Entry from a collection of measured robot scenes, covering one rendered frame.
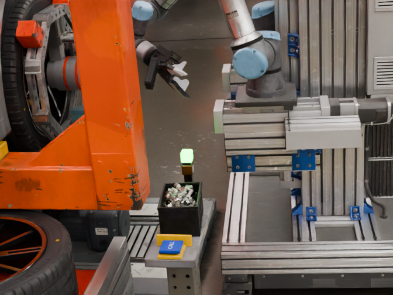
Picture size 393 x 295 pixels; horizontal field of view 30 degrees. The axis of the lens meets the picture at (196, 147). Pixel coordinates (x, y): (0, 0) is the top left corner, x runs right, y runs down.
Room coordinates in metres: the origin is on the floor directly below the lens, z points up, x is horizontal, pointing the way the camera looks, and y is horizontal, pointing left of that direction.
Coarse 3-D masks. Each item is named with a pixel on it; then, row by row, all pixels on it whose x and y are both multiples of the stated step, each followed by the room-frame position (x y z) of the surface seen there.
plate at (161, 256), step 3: (183, 246) 2.13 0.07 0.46; (183, 249) 2.11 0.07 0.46; (180, 252) 2.09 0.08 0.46; (183, 252) 2.10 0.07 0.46; (159, 255) 2.08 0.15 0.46; (162, 255) 2.08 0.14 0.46; (165, 255) 2.08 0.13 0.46; (168, 255) 2.08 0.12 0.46; (171, 255) 2.08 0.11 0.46; (174, 255) 2.08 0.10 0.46; (177, 255) 2.08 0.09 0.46; (180, 255) 2.07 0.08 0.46; (159, 258) 2.08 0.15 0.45; (162, 258) 2.08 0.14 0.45; (165, 258) 2.07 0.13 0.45; (168, 258) 2.07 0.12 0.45; (171, 258) 2.07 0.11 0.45; (174, 258) 2.07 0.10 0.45; (177, 258) 2.07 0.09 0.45; (180, 258) 2.06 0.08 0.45
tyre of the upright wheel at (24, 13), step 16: (16, 0) 2.93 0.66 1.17; (32, 0) 2.94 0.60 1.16; (48, 0) 3.10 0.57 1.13; (16, 16) 2.80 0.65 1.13; (32, 16) 2.91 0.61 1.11; (16, 48) 2.72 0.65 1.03; (16, 64) 2.69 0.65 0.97; (16, 80) 2.67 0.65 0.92; (16, 96) 2.66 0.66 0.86; (16, 112) 2.65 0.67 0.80; (64, 112) 3.10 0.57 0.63; (16, 128) 2.68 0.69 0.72; (32, 128) 2.73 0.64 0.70; (16, 144) 2.74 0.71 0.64; (32, 144) 2.73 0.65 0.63
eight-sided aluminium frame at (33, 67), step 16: (48, 16) 2.85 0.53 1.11; (64, 16) 3.07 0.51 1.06; (48, 32) 2.82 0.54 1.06; (32, 48) 2.76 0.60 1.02; (32, 64) 2.70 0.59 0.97; (32, 80) 2.71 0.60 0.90; (32, 96) 2.70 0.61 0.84; (80, 96) 3.12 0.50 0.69; (32, 112) 2.70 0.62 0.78; (48, 112) 2.70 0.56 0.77; (48, 128) 2.79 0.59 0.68; (64, 128) 2.96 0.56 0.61
